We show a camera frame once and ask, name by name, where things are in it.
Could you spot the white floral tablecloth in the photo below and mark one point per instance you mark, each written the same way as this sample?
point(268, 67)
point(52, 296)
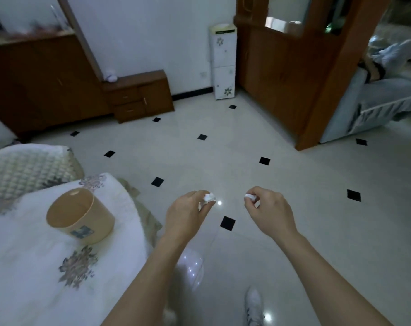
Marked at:
point(32, 268)

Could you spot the person's left thumb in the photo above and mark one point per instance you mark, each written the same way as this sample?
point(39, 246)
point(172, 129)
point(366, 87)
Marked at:
point(205, 209)

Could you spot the person's right forearm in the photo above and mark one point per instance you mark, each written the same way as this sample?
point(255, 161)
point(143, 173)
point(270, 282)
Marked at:
point(327, 278)

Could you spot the grey sofa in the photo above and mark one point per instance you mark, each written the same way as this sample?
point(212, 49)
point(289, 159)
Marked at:
point(378, 95)

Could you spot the brown wooden room divider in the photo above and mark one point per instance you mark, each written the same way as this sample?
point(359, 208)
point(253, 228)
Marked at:
point(283, 81)

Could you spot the person's white shoe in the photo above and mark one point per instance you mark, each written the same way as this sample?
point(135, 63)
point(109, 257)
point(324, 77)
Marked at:
point(253, 307)

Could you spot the person's left forearm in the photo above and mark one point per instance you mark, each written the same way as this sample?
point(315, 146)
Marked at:
point(147, 278)

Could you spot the person's right thumb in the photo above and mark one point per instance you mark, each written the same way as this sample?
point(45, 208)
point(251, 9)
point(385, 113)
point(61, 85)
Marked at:
point(250, 208)

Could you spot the small brown drawer cabinet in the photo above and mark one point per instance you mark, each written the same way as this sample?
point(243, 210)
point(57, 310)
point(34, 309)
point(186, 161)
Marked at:
point(141, 96)

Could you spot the person's right hand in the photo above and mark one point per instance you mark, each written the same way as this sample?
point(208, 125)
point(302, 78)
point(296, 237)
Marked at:
point(273, 213)

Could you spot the person's left hand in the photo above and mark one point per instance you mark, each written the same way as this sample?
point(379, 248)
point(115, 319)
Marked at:
point(181, 217)

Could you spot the pale clothes pile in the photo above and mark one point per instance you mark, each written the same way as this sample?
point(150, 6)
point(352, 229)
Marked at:
point(392, 55)

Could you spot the slanted brown wooden beam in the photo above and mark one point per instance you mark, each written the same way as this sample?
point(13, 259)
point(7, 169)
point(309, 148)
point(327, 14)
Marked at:
point(81, 33)

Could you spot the quilted beige chair cover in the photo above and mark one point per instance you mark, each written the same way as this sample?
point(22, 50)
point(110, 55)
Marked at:
point(25, 166)

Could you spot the beige round paper bin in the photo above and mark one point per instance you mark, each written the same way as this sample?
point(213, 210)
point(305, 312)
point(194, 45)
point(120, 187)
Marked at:
point(84, 218)

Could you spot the white floral water dispenser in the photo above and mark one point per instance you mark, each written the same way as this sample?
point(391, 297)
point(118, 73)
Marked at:
point(223, 64)

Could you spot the large brown wooden cabinet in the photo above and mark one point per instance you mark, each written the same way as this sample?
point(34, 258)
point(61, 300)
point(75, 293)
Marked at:
point(39, 81)

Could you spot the small white object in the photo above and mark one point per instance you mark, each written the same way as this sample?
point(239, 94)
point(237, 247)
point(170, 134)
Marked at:
point(110, 75)

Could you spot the white lace sofa cover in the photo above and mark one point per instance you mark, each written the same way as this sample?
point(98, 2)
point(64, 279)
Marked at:
point(385, 110)

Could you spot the white tissue ball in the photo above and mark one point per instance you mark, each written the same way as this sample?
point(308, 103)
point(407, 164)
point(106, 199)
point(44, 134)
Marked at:
point(251, 197)
point(208, 198)

